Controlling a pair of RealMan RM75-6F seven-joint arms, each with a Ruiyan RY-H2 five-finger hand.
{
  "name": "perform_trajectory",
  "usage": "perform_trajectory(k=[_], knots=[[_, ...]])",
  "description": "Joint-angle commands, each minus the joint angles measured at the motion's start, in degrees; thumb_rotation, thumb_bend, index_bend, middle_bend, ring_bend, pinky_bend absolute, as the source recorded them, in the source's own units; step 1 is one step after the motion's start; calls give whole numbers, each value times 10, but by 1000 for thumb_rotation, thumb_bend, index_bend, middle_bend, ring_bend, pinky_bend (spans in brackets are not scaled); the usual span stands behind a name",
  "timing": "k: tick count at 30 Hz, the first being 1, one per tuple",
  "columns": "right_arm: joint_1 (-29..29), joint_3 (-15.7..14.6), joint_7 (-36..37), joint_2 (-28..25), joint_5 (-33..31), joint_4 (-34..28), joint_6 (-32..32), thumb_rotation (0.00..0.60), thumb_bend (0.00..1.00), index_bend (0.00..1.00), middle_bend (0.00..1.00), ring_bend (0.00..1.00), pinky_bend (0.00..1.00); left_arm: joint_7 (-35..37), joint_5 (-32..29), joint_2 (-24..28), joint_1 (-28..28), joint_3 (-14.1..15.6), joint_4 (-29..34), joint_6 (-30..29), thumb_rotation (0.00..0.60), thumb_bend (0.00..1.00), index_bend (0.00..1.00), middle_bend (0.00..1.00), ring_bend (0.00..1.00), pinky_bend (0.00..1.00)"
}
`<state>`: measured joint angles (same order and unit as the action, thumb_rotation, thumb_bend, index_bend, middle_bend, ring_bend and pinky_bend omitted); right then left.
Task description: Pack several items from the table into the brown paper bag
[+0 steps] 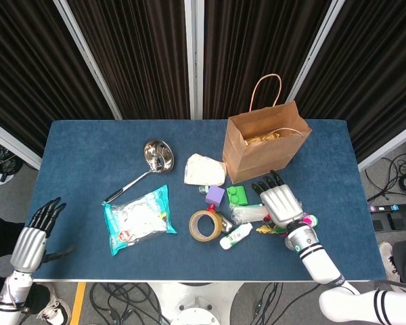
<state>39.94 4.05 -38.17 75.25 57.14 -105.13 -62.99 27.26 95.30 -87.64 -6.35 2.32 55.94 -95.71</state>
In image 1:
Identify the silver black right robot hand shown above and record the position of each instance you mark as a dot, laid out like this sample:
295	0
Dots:
281	203

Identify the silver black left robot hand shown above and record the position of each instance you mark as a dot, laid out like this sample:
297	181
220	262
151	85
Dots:
28	247

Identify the bundle of clear straws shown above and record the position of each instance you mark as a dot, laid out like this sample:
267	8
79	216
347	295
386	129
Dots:
247	215

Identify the green toy building brick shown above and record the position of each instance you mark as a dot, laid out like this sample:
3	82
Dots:
237	195

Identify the gold foil biscuit packet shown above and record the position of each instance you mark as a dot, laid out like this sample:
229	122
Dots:
260	139

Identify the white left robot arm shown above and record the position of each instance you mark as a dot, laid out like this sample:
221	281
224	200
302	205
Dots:
6	298

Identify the colourful feather shuttlecock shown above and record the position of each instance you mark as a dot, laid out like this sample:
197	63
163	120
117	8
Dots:
264	229

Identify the brown paper carrier bag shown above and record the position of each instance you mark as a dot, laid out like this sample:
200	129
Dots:
250	159

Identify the white plastic bottle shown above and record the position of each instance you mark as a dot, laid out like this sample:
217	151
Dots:
235	236

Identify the purple foam cube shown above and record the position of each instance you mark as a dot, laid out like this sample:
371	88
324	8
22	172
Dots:
215	195

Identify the white sneaker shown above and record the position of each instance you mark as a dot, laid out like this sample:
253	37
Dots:
54	309
387	257

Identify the small red object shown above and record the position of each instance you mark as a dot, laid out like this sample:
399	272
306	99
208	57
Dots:
211	207

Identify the small clear glass block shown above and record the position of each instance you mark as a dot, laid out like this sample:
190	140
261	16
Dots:
203	189

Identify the cream cloth pouch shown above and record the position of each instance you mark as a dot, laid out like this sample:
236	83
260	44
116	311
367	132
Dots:
203	169

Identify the brown packing tape roll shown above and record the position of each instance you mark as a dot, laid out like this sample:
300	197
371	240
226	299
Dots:
193	230

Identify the black power strip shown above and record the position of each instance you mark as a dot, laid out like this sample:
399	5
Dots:
392	207

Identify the teal frozen food packet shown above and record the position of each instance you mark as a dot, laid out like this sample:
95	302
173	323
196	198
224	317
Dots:
138	220

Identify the aluminium frame post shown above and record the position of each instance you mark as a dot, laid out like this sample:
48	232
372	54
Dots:
88	57
314	50
389	150
193	57
13	142

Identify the white metal table frame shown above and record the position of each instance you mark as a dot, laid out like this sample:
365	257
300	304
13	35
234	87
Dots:
155	280

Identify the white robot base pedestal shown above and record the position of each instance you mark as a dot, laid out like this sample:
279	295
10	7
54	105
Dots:
193	301

